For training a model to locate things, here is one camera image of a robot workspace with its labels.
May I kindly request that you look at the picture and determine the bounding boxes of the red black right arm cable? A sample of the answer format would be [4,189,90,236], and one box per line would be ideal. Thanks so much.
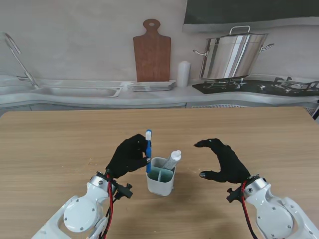
[240,181,259,239]

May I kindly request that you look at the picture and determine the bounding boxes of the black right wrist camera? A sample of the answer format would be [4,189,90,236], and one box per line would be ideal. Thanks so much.
[226,188,241,204]

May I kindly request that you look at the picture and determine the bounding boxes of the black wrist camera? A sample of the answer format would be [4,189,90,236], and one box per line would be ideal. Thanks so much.
[226,188,241,204]
[116,183,134,200]

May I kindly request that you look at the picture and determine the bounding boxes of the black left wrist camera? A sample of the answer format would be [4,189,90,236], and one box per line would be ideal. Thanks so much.
[116,183,134,200]

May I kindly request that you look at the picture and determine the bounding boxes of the silver toothpaste tube white cap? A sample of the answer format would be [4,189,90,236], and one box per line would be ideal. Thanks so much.
[160,150,182,171]

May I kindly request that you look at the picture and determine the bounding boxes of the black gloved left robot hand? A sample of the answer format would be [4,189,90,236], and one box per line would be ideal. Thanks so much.
[105,133,153,179]

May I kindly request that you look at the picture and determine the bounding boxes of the blue toothbrush white bristles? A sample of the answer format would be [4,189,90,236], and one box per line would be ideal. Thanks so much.
[145,129,153,173]

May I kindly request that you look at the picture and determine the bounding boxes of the red black left arm cable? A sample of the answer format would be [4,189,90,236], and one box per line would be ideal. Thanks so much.
[101,174,118,239]

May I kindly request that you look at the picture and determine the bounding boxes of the perforated metal panel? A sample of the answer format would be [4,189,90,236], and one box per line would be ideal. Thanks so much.
[305,99,319,122]

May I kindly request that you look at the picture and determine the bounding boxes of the red black arm cable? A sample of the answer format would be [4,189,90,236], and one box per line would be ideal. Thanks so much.
[240,181,259,239]
[101,174,118,239]

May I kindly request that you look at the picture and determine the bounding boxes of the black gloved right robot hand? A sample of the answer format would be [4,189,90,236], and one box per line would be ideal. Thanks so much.
[193,138,251,185]

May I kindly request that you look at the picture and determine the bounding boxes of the white divided toothbrush holder cup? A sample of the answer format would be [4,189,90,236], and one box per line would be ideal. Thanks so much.
[146,157,176,197]

